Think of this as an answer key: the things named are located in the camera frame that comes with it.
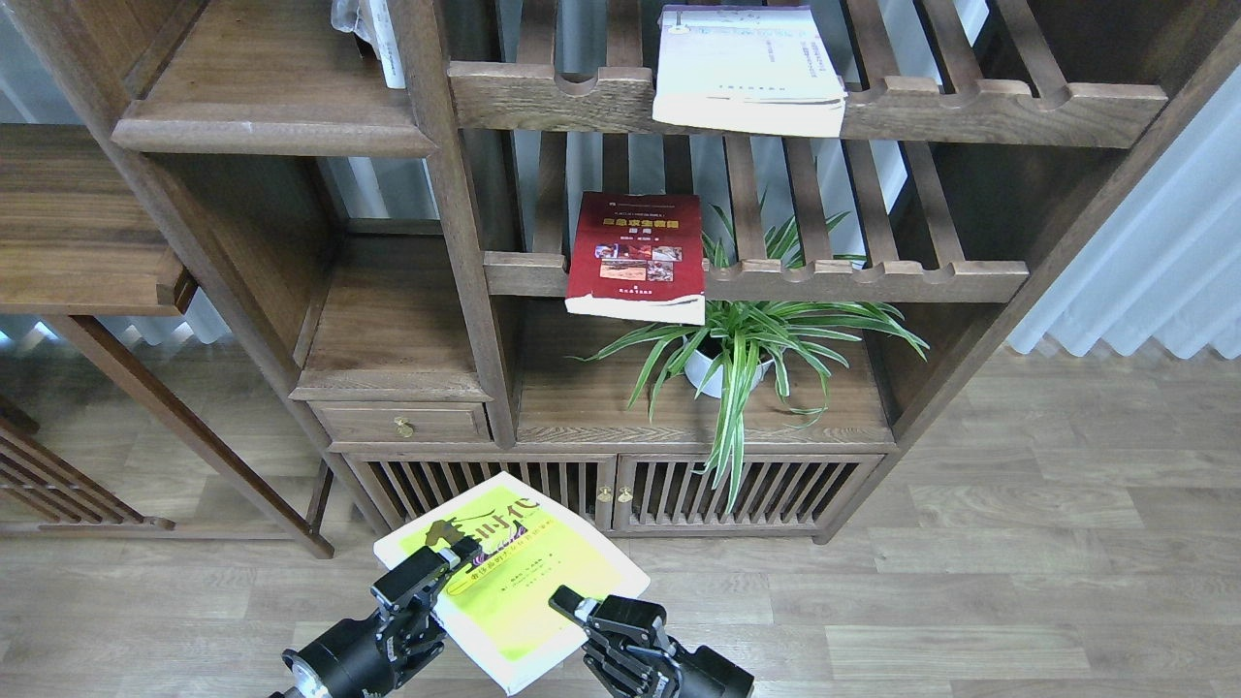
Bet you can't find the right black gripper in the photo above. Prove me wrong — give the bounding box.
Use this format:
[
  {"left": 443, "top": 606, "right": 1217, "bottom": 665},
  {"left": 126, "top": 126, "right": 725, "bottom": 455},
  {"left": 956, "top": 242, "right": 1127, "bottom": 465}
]
[{"left": 549, "top": 585, "right": 755, "bottom": 697}]

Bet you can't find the red book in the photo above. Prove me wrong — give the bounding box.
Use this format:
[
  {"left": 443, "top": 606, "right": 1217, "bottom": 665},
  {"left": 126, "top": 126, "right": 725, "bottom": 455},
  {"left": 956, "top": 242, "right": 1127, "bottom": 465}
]
[{"left": 563, "top": 193, "right": 705, "bottom": 325}]

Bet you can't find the yellow-green book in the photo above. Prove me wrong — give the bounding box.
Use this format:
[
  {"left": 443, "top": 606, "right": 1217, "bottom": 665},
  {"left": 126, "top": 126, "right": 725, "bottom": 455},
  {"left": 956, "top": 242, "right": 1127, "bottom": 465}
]
[{"left": 374, "top": 473, "right": 649, "bottom": 696}]

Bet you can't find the white plant pot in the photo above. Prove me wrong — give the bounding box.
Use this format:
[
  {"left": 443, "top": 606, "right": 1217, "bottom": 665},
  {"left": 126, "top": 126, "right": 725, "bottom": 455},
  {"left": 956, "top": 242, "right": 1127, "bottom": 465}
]
[{"left": 683, "top": 335, "right": 774, "bottom": 397}]

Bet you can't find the dark wooden bookshelf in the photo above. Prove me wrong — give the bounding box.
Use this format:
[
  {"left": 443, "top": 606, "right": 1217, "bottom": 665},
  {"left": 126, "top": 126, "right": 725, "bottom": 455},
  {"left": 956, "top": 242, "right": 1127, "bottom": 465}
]
[{"left": 2, "top": 1, "right": 1239, "bottom": 543}]

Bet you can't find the green spider plant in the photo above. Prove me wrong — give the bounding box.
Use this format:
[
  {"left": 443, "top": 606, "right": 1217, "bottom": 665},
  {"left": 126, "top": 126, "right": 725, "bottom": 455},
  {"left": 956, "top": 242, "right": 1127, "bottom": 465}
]
[{"left": 572, "top": 194, "right": 930, "bottom": 510}]

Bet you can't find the plastic-wrapped white book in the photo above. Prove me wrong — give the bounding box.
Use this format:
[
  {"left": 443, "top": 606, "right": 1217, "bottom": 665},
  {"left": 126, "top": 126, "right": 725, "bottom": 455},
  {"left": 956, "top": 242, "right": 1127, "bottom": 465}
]
[{"left": 330, "top": 0, "right": 406, "bottom": 89}]

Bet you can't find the white book top shelf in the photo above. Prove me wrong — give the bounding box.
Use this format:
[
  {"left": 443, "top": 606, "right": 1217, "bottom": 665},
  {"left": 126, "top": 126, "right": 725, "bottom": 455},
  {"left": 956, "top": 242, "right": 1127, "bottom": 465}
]
[{"left": 652, "top": 5, "right": 846, "bottom": 138}]

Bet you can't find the white curtain right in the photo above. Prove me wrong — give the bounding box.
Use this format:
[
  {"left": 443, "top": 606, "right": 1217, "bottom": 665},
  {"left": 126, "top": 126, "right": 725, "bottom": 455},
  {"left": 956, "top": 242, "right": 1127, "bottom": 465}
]
[{"left": 1006, "top": 75, "right": 1240, "bottom": 361}]

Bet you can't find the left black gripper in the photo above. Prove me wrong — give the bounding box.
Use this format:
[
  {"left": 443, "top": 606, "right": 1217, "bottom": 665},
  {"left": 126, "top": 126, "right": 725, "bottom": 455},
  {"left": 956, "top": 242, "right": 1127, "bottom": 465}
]
[{"left": 282, "top": 537, "right": 482, "bottom": 697}]

